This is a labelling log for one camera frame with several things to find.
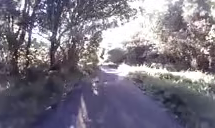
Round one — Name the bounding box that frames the shaded grass verge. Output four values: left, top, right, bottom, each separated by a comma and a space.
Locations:
0, 65, 93, 128

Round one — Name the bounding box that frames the sunlit grass verge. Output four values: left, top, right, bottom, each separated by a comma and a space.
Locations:
117, 63, 215, 128

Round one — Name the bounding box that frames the row of dark trees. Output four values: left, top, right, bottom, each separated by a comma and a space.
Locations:
0, 0, 139, 78

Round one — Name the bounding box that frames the row of sunlit trees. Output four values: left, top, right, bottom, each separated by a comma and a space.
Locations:
106, 0, 215, 74

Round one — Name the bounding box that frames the grey asphalt path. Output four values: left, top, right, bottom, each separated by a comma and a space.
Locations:
28, 64, 179, 128

